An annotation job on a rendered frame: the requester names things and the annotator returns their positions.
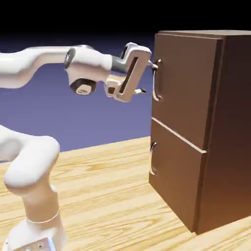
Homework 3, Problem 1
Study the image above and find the small brown cabinet door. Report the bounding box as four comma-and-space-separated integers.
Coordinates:
149, 117, 208, 233

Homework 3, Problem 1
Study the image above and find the large brown cabinet door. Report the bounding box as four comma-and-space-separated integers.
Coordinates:
151, 33, 224, 151

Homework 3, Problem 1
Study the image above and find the short curved metal handle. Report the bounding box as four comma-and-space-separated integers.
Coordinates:
149, 142, 158, 176

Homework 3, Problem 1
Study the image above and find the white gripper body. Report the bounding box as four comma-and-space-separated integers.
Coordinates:
114, 45, 152, 103

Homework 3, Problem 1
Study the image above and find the brown wooden cabinet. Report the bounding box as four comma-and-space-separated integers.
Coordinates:
149, 29, 251, 235

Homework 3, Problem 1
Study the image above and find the long curved metal handle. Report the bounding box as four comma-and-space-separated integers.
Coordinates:
152, 59, 163, 102

